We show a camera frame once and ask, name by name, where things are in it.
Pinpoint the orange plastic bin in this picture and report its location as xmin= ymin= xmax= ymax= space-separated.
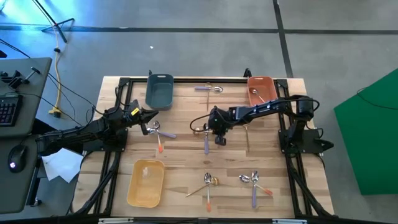
xmin=247 ymin=76 xmax=279 ymax=107

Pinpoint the silver metal bracket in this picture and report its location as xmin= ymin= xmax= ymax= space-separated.
xmin=98 ymin=217 xmax=134 ymax=224
xmin=272 ymin=218 xmax=307 ymax=224

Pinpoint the black computer mouse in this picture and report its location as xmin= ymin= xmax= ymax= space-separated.
xmin=7 ymin=144 xmax=28 ymax=174

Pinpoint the silver spoon orange handle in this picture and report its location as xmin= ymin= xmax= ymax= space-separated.
xmin=203 ymin=172 xmax=213 ymax=213
xmin=238 ymin=174 xmax=274 ymax=197
xmin=152 ymin=120 xmax=164 ymax=154

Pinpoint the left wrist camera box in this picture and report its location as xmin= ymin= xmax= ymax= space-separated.
xmin=129 ymin=99 xmax=141 ymax=116

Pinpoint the green board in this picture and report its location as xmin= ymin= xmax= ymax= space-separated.
xmin=333 ymin=68 xmax=398 ymax=196

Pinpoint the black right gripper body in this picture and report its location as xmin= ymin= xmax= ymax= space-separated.
xmin=207 ymin=105 xmax=233 ymax=135

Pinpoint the black keyboard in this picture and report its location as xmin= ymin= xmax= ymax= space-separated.
xmin=0 ymin=95 xmax=23 ymax=128

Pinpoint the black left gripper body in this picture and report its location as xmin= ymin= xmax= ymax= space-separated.
xmin=123 ymin=105 xmax=149 ymax=136

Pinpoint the black aluminium table frame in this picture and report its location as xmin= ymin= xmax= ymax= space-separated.
xmin=71 ymin=76 xmax=335 ymax=218

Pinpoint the black desk clamp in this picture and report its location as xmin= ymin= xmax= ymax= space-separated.
xmin=0 ymin=67 xmax=41 ymax=91

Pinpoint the teal plastic bin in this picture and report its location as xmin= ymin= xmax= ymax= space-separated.
xmin=145 ymin=73 xmax=174 ymax=111

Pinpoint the silver spoon purple handle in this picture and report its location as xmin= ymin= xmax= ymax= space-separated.
xmin=194 ymin=85 xmax=224 ymax=93
xmin=203 ymin=123 xmax=210 ymax=156
xmin=146 ymin=127 xmax=177 ymax=139
xmin=251 ymin=170 xmax=259 ymax=209

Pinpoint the yellow plastic bin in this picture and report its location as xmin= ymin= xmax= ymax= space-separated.
xmin=126 ymin=159 xmax=165 ymax=208

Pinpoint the white paper sheet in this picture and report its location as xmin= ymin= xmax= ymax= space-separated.
xmin=42 ymin=148 xmax=84 ymax=184

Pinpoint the black tripod stand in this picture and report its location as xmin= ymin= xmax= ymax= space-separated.
xmin=32 ymin=0 xmax=75 ymax=44

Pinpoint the yellow power cable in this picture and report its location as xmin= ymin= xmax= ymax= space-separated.
xmin=48 ymin=26 xmax=63 ymax=118

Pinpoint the grey desk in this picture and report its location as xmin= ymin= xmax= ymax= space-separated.
xmin=0 ymin=57 xmax=53 ymax=215

